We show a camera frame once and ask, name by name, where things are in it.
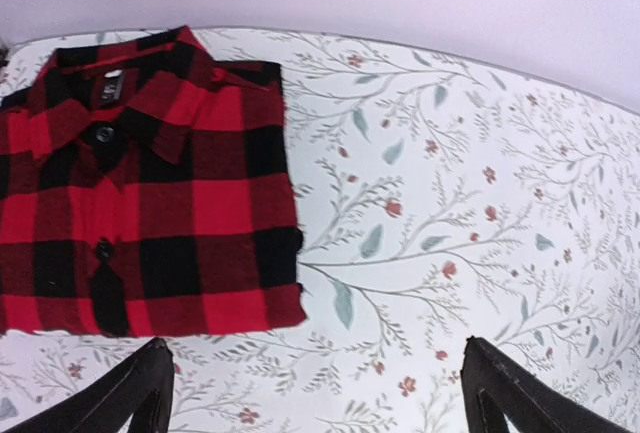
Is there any red black plaid shirt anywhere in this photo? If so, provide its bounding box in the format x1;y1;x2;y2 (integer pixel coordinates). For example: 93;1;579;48
1;27;306;337

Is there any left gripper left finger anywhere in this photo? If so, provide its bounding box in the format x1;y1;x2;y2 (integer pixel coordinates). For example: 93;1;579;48
9;337;175;433

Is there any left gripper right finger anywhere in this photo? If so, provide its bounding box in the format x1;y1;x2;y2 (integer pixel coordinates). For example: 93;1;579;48
460;336;635;432

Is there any floral patterned table cloth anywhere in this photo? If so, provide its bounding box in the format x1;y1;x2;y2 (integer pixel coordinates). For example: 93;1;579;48
0;26;640;433

